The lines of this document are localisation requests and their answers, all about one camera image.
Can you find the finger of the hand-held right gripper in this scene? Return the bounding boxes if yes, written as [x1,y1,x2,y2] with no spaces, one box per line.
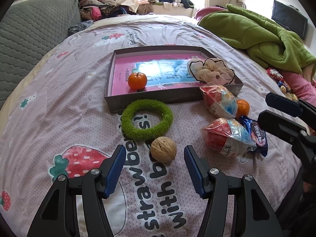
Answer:
[265,92,316,127]
[257,110,309,144]

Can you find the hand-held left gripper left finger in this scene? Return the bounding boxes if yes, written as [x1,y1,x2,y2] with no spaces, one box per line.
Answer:
[27,145,127,237]

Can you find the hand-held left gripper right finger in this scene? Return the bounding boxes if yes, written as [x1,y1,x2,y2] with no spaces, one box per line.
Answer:
[184,145,284,237]

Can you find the blue cookie packet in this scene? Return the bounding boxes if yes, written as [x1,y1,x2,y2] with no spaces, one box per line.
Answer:
[238,116,268,157]

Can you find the walnut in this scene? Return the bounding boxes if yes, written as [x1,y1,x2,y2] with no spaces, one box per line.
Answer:
[150,136,177,163]

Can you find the orange tangerine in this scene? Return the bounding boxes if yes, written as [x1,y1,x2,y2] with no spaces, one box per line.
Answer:
[236,99,250,119]
[128,72,148,90]

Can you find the egg toy packet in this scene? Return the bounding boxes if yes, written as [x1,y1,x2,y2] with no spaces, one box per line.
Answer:
[200,118,257,157]
[199,84,239,119]

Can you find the green fuzzy scrunchie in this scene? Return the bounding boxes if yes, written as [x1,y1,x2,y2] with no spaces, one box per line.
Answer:
[121,99,174,141]

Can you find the cream scrunchie with black trim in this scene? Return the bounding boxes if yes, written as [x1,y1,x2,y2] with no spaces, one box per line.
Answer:
[187,58,235,86]

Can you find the shallow cardboard box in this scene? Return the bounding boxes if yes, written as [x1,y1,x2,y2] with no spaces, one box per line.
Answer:
[104,45,244,113]

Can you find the blue snack packet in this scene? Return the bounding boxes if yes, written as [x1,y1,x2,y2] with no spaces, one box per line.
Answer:
[276,80,292,94]

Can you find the pink cloth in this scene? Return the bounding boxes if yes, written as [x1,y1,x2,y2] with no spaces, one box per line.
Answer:
[281,65,316,102]

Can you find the red white snack packet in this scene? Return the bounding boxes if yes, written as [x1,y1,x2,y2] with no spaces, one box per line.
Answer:
[267,68,284,81]

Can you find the green blanket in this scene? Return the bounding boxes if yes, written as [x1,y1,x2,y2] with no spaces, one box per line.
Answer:
[197,3,316,76]

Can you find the pink strawberry printed bedsheet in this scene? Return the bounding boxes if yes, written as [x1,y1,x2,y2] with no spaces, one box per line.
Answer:
[0,13,316,237]

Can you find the pink book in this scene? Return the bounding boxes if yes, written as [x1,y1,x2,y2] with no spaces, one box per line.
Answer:
[112,53,237,97]

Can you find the pink pillow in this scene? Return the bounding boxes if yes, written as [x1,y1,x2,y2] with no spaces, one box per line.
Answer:
[194,7,229,20]

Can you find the dark floral cloth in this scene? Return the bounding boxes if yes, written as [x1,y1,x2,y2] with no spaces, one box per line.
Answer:
[68,20,94,36]

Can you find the grey quilted headboard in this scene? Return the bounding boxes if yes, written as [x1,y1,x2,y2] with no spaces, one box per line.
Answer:
[0,0,82,109]

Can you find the pile of clothes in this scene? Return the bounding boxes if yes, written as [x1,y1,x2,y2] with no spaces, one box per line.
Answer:
[78,0,139,21]

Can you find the black wall television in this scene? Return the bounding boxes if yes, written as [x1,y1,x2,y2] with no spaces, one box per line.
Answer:
[272,0,308,40]

